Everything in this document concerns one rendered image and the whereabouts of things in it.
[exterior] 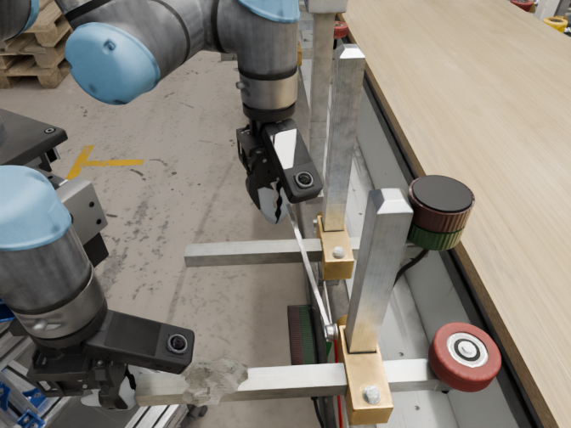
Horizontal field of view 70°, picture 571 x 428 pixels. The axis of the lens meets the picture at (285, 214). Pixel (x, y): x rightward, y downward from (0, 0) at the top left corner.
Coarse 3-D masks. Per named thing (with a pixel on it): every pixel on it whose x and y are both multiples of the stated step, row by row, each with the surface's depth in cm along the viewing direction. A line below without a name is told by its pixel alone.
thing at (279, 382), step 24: (408, 360) 54; (144, 384) 52; (168, 384) 52; (240, 384) 52; (264, 384) 52; (288, 384) 52; (312, 384) 52; (336, 384) 52; (408, 384) 53; (432, 384) 53
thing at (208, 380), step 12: (192, 360) 54; (204, 360) 54; (216, 360) 54; (228, 360) 53; (192, 372) 52; (204, 372) 52; (216, 372) 51; (228, 372) 53; (240, 372) 52; (192, 384) 52; (204, 384) 51; (216, 384) 51; (228, 384) 51; (192, 396) 50; (204, 396) 50; (216, 396) 50
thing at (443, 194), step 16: (432, 176) 40; (416, 192) 39; (432, 192) 39; (448, 192) 39; (464, 192) 39; (432, 208) 37; (448, 208) 37; (464, 208) 37; (416, 224) 39; (416, 256) 45; (400, 272) 46
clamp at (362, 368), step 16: (368, 352) 54; (352, 368) 52; (368, 368) 52; (384, 368) 53; (352, 384) 51; (368, 384) 51; (384, 384) 51; (352, 400) 50; (384, 400) 49; (352, 416) 50; (368, 416) 50; (384, 416) 51
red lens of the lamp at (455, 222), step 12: (456, 180) 40; (408, 192) 40; (420, 204) 38; (420, 216) 38; (432, 216) 37; (444, 216) 37; (456, 216) 37; (468, 216) 38; (432, 228) 38; (444, 228) 38; (456, 228) 38
